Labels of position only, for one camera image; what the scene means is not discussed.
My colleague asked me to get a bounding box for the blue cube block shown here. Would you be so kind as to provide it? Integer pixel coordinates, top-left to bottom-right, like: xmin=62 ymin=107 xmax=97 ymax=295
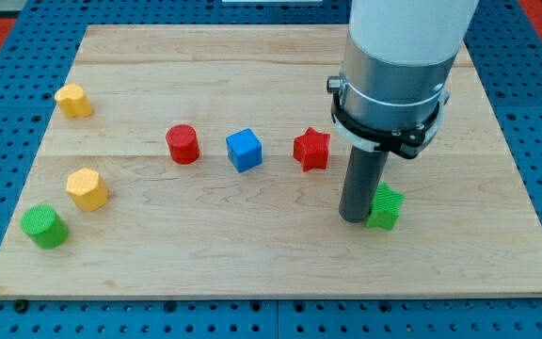
xmin=226 ymin=128 xmax=263 ymax=172

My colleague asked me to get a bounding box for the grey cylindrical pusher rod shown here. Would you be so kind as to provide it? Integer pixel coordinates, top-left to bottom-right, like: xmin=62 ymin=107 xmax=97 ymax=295
xmin=339 ymin=146 xmax=388 ymax=223

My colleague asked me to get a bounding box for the yellow heart block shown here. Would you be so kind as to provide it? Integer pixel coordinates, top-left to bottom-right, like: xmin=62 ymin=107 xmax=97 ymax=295
xmin=54 ymin=83 xmax=93 ymax=118

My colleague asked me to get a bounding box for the red star block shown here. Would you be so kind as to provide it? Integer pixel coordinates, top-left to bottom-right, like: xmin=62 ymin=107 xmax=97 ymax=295
xmin=293 ymin=127 xmax=330 ymax=171

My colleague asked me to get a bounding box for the light wooden board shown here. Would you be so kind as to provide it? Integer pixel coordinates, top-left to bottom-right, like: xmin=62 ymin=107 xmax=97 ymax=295
xmin=0 ymin=25 xmax=542 ymax=300

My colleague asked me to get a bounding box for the green star block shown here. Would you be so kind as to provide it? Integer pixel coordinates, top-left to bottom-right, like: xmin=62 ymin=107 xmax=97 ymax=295
xmin=365 ymin=182 xmax=406 ymax=231

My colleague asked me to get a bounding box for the yellow hexagon block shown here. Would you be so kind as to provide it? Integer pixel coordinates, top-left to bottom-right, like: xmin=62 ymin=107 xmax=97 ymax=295
xmin=65 ymin=168 xmax=109 ymax=212

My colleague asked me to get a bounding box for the green cylinder block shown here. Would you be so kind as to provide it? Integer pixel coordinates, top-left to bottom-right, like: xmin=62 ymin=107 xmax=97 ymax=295
xmin=21 ymin=204 xmax=69 ymax=250

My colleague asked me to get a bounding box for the red cylinder block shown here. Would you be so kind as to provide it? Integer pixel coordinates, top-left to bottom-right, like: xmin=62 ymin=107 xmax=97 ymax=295
xmin=166 ymin=124 xmax=199 ymax=165

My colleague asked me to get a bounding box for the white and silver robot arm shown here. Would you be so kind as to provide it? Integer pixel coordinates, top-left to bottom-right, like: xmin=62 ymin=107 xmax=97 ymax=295
xmin=327 ymin=0 xmax=478 ymax=159

